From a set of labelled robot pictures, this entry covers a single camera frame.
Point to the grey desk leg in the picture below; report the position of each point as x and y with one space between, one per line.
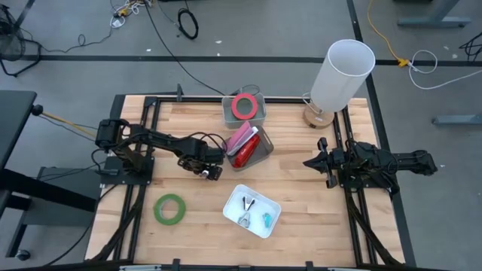
455 119
433 20

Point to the black side desk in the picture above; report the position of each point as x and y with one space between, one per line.
15 124

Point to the red stapler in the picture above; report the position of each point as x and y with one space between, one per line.
246 152

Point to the teal staple remover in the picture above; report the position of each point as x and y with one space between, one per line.
267 220

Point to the black floor fan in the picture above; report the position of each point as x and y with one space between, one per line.
11 45

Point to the pink stapler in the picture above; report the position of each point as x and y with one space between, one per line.
239 137

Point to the grey plastic bin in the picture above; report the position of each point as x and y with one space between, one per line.
226 122

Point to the green tape roll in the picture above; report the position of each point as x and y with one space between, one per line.
158 209

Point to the white shade table lamp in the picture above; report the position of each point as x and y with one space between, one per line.
339 86

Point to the wooden stick black knob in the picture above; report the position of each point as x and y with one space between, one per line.
36 110

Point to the red tape roll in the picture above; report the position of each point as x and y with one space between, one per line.
235 107

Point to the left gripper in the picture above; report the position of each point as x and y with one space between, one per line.
203 158

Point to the white plastic bin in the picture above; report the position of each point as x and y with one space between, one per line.
269 203

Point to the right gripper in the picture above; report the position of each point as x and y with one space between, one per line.
340 163

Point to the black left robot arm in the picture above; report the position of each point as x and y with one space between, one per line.
158 141

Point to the black aluminium rig frame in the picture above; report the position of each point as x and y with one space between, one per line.
196 99

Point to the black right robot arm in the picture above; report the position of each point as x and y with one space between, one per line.
406 160

